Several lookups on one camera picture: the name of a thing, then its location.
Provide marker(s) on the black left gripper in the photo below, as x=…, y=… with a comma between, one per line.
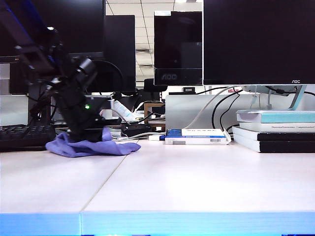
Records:
x=76, y=108

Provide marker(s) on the purple microfibre rag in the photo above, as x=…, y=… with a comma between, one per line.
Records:
x=98, y=148

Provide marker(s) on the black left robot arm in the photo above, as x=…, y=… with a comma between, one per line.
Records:
x=29, y=56

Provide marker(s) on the green and white small box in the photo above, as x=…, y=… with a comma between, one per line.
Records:
x=115, y=135

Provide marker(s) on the white lotion tube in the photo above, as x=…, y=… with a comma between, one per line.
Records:
x=121, y=108

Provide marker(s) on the black adapter hub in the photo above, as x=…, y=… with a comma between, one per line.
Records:
x=135, y=129

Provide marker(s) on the black keyboard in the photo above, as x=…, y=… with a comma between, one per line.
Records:
x=24, y=135

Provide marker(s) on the black monitor stand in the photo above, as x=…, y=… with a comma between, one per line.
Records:
x=34, y=98

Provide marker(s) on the frosted white divider panel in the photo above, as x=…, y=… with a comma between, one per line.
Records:
x=12, y=110

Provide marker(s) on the black office chair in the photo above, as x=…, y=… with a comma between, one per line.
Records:
x=150, y=86

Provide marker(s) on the black monitor rear side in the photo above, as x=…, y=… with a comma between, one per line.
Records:
x=120, y=49

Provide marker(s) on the grey desk divider panel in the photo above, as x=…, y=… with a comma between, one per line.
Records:
x=179, y=110

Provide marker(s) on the blue and white flat box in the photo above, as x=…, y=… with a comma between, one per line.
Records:
x=197, y=140

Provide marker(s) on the large black monitor gold logo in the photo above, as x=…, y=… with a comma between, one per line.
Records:
x=81, y=24

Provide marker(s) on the small black label device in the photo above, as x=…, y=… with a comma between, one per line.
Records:
x=189, y=90

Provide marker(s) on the black AOC monitor white edge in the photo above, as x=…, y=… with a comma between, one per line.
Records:
x=177, y=37

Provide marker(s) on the black spine book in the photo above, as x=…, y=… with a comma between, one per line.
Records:
x=283, y=137
x=283, y=147

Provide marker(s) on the white spine book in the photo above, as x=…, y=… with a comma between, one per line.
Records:
x=283, y=127

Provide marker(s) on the teal cover book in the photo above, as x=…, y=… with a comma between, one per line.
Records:
x=283, y=118

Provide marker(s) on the large black AOC monitor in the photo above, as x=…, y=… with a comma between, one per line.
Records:
x=258, y=37

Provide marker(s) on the silver monitor stand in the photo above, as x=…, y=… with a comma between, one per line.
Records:
x=296, y=98

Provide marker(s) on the wooden frame box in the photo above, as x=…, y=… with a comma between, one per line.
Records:
x=145, y=110

